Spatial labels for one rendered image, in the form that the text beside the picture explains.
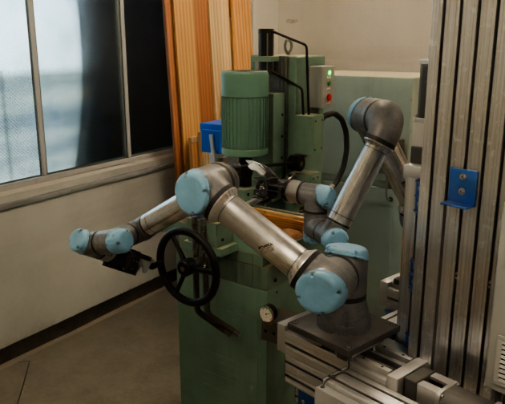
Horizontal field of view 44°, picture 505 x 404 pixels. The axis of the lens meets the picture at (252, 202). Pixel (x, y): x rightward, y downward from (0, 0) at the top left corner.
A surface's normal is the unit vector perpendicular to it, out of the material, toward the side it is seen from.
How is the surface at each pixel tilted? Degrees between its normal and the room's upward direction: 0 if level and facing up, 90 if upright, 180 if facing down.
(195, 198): 86
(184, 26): 87
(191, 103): 86
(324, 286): 94
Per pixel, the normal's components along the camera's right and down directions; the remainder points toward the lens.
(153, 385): 0.00, -0.97
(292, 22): -0.55, 0.22
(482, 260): -0.75, 0.17
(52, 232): 0.84, 0.14
